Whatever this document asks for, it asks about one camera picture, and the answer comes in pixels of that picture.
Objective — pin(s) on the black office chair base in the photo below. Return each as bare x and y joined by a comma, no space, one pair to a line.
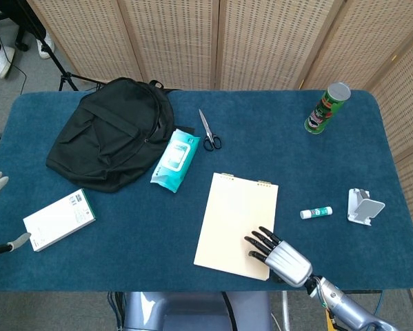
21,45

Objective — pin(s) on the black tripod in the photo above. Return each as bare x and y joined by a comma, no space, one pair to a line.
67,78

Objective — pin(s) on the white shoe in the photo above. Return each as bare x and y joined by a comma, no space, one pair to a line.
2,60
45,48

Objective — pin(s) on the black fabric backpack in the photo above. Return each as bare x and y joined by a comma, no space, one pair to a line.
113,131

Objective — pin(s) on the green Pringles can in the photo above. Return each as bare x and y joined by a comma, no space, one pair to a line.
323,110

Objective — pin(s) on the white phone stand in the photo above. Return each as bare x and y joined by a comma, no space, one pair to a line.
366,208

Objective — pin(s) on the teal wet wipes pack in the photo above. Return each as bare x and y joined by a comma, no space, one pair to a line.
175,158

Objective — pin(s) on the blue-grey robot torso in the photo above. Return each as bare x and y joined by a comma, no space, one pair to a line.
192,310

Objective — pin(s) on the cream spiral notebook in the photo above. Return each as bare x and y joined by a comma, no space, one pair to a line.
233,213

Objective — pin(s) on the white box with green edge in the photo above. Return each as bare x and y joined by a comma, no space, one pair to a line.
58,220

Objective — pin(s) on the blue table cloth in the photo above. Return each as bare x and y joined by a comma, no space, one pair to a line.
158,241

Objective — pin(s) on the white green glue stick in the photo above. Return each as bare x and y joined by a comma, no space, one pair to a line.
316,212

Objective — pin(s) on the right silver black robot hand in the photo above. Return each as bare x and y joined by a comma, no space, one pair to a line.
289,263

